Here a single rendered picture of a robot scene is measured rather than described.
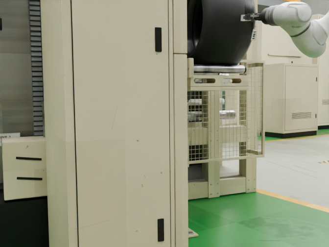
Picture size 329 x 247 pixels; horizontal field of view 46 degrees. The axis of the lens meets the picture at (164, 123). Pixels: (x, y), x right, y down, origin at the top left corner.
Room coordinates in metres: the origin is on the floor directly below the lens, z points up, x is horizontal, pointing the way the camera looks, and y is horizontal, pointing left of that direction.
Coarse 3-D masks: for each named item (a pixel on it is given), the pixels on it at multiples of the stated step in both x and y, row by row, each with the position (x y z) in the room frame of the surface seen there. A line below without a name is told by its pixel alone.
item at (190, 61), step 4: (188, 60) 1.97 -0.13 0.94; (192, 60) 1.97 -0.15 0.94; (188, 64) 1.97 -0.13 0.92; (192, 64) 1.97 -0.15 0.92; (188, 68) 1.97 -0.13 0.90; (192, 68) 1.97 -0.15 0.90; (188, 72) 1.97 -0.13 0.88; (192, 72) 1.97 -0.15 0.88; (188, 76) 1.97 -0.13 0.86; (192, 76) 1.97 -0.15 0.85
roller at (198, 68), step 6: (198, 66) 2.03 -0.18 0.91; (204, 66) 2.04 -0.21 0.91; (210, 66) 2.06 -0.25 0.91; (216, 66) 2.07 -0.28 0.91; (222, 66) 2.09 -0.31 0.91; (228, 66) 2.10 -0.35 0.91; (234, 66) 2.12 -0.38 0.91; (240, 66) 2.14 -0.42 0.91; (198, 72) 2.04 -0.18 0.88; (204, 72) 2.05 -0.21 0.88; (210, 72) 2.07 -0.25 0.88; (216, 72) 2.08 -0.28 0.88; (222, 72) 2.09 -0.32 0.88; (228, 72) 2.11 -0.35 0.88; (234, 72) 2.12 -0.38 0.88; (240, 72) 2.14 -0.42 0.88
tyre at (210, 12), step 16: (192, 0) 2.42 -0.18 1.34; (208, 0) 1.97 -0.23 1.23; (224, 0) 1.96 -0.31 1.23; (240, 0) 2.00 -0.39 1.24; (192, 16) 2.47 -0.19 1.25; (208, 16) 1.97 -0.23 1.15; (224, 16) 1.95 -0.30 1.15; (240, 16) 1.99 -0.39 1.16; (192, 32) 2.49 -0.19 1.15; (208, 32) 1.98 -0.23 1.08; (224, 32) 1.97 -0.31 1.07; (240, 32) 2.01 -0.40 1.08; (192, 48) 2.46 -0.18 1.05; (208, 48) 2.01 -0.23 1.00; (224, 48) 2.02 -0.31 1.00; (240, 48) 2.05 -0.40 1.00; (208, 64) 2.08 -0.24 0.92; (224, 64) 2.12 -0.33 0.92
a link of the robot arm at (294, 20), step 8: (280, 8) 1.66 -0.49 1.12; (288, 8) 1.61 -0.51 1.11; (296, 8) 1.58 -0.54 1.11; (304, 8) 1.58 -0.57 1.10; (272, 16) 1.71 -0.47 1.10; (280, 16) 1.65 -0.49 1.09; (288, 16) 1.61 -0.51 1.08; (296, 16) 1.58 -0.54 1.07; (304, 16) 1.58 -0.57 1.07; (280, 24) 1.68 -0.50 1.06; (288, 24) 1.63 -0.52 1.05; (296, 24) 1.61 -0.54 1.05; (304, 24) 1.61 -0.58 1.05; (288, 32) 1.68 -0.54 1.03; (296, 32) 1.66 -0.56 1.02
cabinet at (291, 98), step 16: (272, 64) 6.61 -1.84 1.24; (288, 64) 6.45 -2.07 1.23; (304, 64) 6.66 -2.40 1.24; (272, 80) 6.61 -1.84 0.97; (288, 80) 6.45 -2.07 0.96; (304, 80) 6.65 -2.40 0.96; (272, 96) 6.60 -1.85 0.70; (288, 96) 6.45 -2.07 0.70; (304, 96) 6.66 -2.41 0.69; (272, 112) 6.60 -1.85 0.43; (288, 112) 6.45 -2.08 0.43; (304, 112) 6.66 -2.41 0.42; (272, 128) 6.60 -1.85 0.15; (288, 128) 6.46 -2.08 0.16; (304, 128) 6.67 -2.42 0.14
